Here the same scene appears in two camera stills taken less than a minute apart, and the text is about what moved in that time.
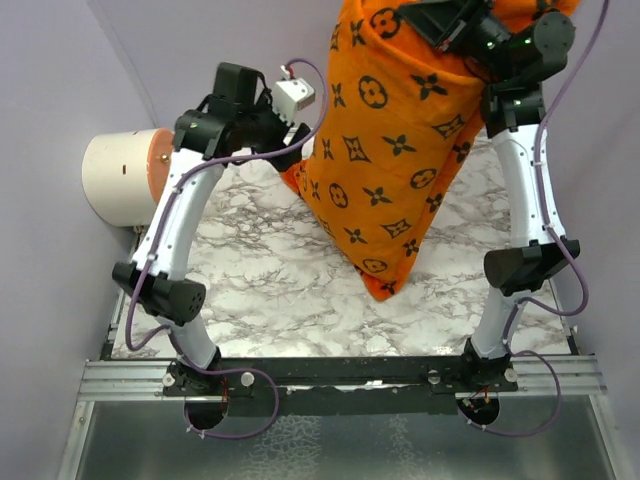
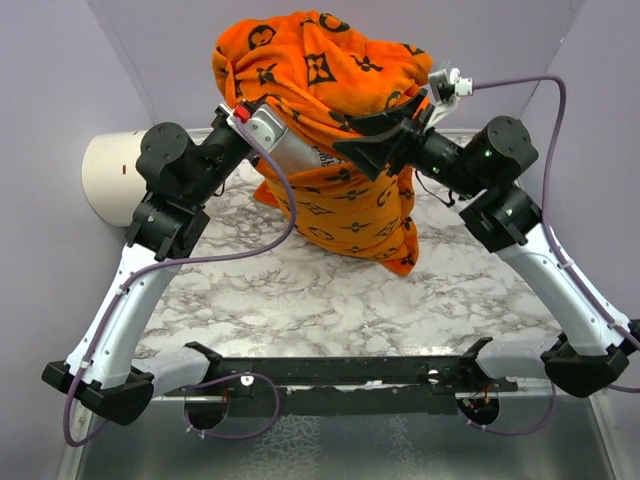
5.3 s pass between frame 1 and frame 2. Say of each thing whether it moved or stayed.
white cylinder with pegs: stayed
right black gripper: moved
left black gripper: moved
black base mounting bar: stayed
